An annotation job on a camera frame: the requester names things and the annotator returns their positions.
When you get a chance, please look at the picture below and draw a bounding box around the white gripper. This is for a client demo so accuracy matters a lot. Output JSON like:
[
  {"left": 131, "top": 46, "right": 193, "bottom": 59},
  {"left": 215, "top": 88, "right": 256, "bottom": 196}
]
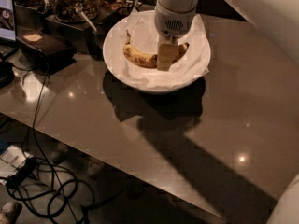
[{"left": 154, "top": 2, "right": 195, "bottom": 71}]

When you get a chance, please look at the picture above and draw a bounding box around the spotted yellow banana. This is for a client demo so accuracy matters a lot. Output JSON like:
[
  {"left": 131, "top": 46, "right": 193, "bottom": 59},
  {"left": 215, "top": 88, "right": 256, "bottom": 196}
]
[{"left": 122, "top": 31, "right": 189, "bottom": 69}]

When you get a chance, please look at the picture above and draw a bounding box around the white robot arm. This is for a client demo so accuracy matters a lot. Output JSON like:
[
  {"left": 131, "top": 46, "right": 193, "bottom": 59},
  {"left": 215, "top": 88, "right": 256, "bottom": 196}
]
[{"left": 157, "top": 0, "right": 299, "bottom": 224}]

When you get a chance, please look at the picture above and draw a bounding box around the white bowl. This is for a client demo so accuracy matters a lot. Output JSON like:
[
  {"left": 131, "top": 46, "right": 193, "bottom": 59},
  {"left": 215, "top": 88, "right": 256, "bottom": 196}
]
[{"left": 102, "top": 9, "right": 211, "bottom": 95}]

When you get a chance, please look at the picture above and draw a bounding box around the white paper liner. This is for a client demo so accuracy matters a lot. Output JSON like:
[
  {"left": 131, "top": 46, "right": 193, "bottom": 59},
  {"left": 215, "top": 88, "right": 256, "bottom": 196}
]
[{"left": 116, "top": 10, "right": 211, "bottom": 91}]

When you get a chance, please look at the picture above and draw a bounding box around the dark tray with snacks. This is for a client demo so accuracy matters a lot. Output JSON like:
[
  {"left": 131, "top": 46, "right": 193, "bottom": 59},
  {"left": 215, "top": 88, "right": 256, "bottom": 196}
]
[{"left": 98, "top": 0, "right": 141, "bottom": 24}]

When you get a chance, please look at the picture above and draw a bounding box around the laptop screen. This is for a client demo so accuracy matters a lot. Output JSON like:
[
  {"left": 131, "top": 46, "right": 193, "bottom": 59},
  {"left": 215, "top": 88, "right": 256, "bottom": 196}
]
[{"left": 0, "top": 0, "right": 17, "bottom": 45}]

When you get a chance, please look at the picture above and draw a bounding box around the black power adapter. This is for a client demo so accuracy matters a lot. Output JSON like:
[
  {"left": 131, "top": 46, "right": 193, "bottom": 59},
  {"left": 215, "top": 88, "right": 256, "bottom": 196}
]
[{"left": 6, "top": 158, "right": 37, "bottom": 189}]

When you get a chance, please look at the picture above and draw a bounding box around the white paper on floor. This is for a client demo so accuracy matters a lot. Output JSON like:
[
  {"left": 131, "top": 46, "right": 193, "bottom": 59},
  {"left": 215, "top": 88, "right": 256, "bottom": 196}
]
[{"left": 0, "top": 145, "right": 32, "bottom": 185}]

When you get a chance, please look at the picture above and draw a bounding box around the white scoop handle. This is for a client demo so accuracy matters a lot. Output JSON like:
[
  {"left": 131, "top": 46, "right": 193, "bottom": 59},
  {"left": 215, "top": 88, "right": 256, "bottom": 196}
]
[{"left": 75, "top": 7, "right": 97, "bottom": 34}]

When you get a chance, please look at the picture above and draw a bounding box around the black cable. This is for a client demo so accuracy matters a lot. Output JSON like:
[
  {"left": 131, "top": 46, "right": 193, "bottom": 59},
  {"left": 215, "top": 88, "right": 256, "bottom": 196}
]
[{"left": 0, "top": 63, "right": 96, "bottom": 224}]

